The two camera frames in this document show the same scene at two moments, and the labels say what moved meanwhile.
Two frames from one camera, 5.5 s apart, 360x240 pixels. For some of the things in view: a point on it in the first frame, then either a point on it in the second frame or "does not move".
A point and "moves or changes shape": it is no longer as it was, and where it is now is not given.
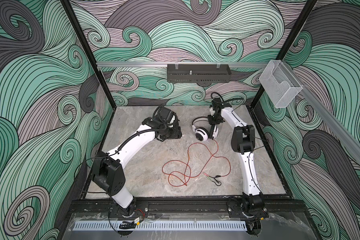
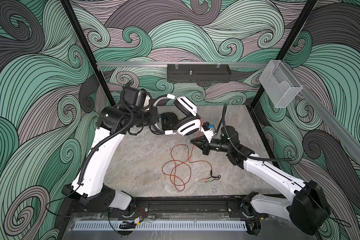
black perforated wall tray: x=199 y=73 does not move
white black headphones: x=201 y=133 moves or changes shape
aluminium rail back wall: x=182 y=64 does not move
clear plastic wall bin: x=280 y=84 does not move
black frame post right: x=287 y=47 does not move
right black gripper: x=211 y=122 → x=205 y=145
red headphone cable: x=185 y=181 → x=200 y=130
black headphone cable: x=218 y=176 → x=206 y=179
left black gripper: x=176 y=133 → x=154 y=117
